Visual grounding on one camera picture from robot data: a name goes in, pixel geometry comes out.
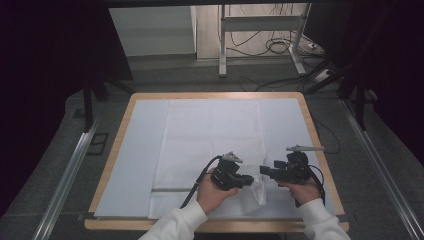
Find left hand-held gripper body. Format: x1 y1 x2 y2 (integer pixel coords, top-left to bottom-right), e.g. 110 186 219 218
210 150 244 192

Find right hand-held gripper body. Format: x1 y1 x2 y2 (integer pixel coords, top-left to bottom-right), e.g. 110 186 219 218
279 144 326 186

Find white mesh laundry bag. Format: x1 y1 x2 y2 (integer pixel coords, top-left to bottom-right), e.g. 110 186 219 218
147 99 268 220

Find person's right hand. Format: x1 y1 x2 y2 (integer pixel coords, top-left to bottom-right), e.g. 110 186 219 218
277 177 324 206

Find person's left hand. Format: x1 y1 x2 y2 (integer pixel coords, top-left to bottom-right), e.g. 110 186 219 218
195 167 241 215

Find black metal stand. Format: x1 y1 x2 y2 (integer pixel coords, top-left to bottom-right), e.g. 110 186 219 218
81 74 136 133
303 58 369 132

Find white table cover sheet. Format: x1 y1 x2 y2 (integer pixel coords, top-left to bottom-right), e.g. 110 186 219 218
93 97 337 221

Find white power strip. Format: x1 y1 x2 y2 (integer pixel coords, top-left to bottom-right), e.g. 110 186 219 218
312 67 335 83

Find black floor socket plate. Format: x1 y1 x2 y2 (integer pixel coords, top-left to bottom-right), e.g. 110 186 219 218
86 132 110 157

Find dark curtain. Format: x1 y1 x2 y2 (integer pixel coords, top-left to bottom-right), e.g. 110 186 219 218
304 0 424 169
0 0 134 216

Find white cabinet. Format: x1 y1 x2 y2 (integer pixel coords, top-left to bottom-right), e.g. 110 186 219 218
108 5 198 58

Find left hand-held gripper black cable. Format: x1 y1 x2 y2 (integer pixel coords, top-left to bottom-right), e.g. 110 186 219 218
179 154 224 210

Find hand-held gripper black cable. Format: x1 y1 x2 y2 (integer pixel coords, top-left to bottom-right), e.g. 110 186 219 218
294 164 327 209
179 154 224 210

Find right hand-held gripper black cable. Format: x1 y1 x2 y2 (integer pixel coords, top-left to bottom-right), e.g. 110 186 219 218
294 164 327 209

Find thin black floor cable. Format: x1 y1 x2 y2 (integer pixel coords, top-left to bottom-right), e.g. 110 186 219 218
311 114 342 155

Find aluminium floor rail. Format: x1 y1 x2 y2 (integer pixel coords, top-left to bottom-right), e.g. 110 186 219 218
339 97 424 240
32 111 104 240

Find tangle of black floor cables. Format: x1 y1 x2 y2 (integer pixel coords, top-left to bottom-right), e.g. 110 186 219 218
225 3 303 58

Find white metal desk frame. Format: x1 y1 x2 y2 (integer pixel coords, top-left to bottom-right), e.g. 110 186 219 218
217 3 313 79

